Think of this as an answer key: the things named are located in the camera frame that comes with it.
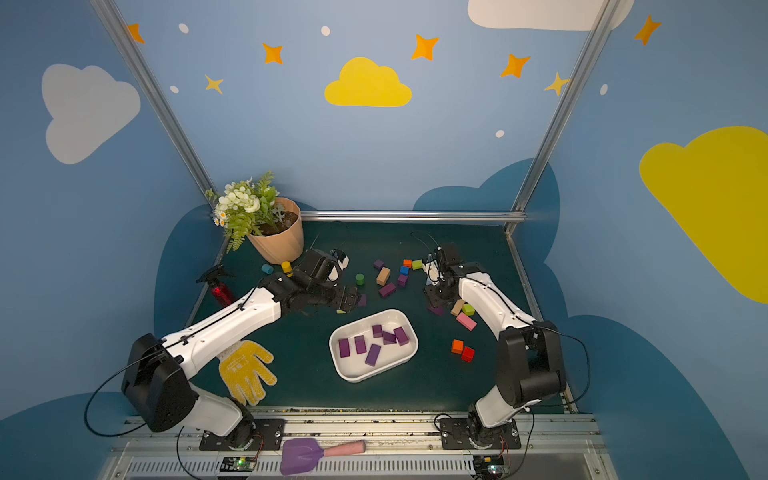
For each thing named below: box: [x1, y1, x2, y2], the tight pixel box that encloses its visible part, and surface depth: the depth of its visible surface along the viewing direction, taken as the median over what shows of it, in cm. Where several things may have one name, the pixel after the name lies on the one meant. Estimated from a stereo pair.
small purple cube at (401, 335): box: [393, 326, 409, 346], surface depth 94 cm
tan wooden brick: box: [376, 266, 391, 287], surface depth 106 cm
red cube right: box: [461, 346, 475, 363], surface depth 87 cm
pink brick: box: [456, 312, 478, 331], surface depth 97 cm
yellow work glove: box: [218, 340, 277, 406], surface depth 84 cm
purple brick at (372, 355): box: [365, 344, 381, 367], surface depth 90 cm
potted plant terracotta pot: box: [248, 196, 305, 265], surface depth 101 cm
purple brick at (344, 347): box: [338, 338, 351, 358], surface depth 90 cm
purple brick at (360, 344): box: [354, 335, 367, 355], surface depth 90 cm
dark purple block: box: [382, 331, 397, 345], surface depth 93 cm
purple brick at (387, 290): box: [379, 283, 397, 298], surface depth 106 cm
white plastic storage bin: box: [328, 310, 419, 383], surface depth 90 cm
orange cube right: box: [451, 339, 464, 355], surface depth 90 cm
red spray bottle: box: [196, 264, 236, 307], surface depth 92 cm
